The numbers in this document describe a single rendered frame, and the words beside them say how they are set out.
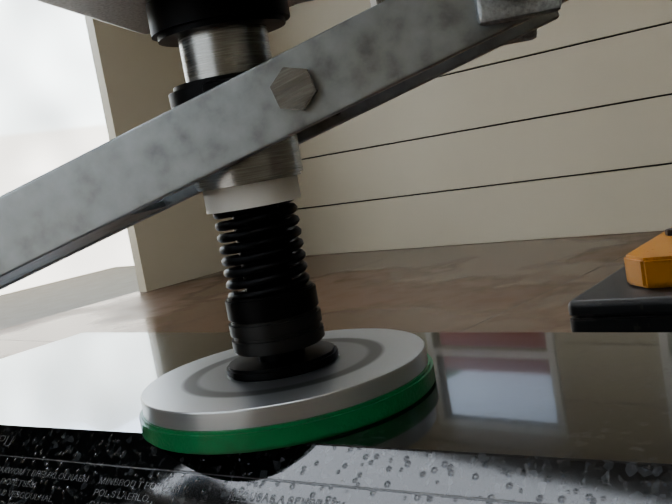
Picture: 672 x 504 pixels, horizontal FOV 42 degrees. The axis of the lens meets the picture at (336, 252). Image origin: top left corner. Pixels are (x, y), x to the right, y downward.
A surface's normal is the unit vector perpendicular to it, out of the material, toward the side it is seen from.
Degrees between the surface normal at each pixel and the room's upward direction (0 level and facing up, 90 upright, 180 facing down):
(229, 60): 90
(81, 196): 90
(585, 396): 0
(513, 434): 0
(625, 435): 0
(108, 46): 90
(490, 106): 90
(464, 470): 45
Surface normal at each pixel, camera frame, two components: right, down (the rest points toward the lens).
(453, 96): -0.67, 0.19
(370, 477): -0.51, -0.56
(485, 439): -0.17, -0.98
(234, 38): 0.34, 0.04
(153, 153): -0.13, 0.13
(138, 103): 0.73, -0.05
